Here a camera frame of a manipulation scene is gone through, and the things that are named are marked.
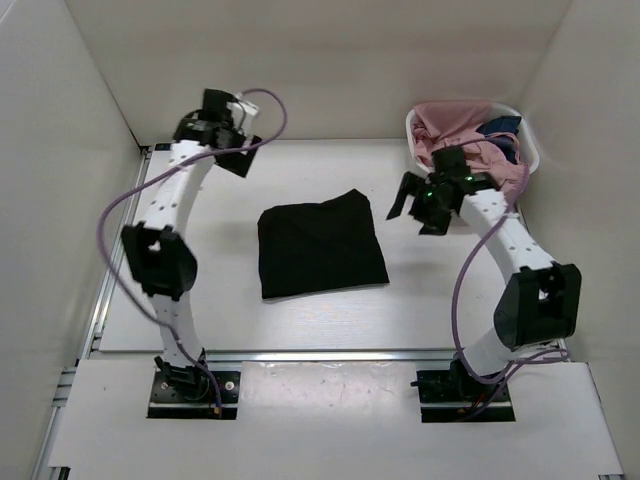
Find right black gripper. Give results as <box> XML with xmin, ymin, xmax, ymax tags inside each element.
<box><xmin>387</xmin><ymin>172</ymin><xmax>452</xmax><ymax>237</ymax></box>

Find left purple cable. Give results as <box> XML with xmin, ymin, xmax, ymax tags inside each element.
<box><xmin>97</xmin><ymin>88</ymin><xmax>289</xmax><ymax>409</ymax></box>

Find aluminium frame rail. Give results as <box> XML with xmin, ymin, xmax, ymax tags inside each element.
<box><xmin>74</xmin><ymin>349</ymin><xmax>566</xmax><ymax>364</ymax></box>

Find black trousers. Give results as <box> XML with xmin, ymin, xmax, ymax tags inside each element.
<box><xmin>257</xmin><ymin>189</ymin><xmax>389</xmax><ymax>300</ymax></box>

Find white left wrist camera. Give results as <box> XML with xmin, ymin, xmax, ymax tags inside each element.
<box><xmin>227</xmin><ymin>98</ymin><xmax>260</xmax><ymax>136</ymax></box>

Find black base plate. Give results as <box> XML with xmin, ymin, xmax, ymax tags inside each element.
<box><xmin>147</xmin><ymin>371</ymin><xmax>241</xmax><ymax>420</ymax></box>
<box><xmin>411</xmin><ymin>370</ymin><xmax>516</xmax><ymax>423</ymax></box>

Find white plastic basket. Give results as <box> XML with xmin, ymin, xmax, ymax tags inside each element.
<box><xmin>404</xmin><ymin>101</ymin><xmax>541</xmax><ymax>201</ymax></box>

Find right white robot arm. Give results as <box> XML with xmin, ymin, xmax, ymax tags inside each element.
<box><xmin>387</xmin><ymin>147</ymin><xmax>582</xmax><ymax>400</ymax></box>

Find dark blue garment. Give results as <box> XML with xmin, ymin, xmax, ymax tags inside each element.
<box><xmin>476</xmin><ymin>115</ymin><xmax>522</xmax><ymax>164</ymax></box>

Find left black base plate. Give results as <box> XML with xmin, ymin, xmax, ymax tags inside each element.
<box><xmin>147</xmin><ymin>371</ymin><xmax>241</xmax><ymax>420</ymax></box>

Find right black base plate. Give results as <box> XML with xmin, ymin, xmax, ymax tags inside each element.
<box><xmin>411</xmin><ymin>370</ymin><xmax>516</xmax><ymax>423</ymax></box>

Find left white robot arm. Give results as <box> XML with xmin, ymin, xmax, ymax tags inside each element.
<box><xmin>121</xmin><ymin>89</ymin><xmax>260</xmax><ymax>402</ymax></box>

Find pink garment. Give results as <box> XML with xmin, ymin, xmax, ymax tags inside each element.
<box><xmin>410</xmin><ymin>101</ymin><xmax>531</xmax><ymax>201</ymax></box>

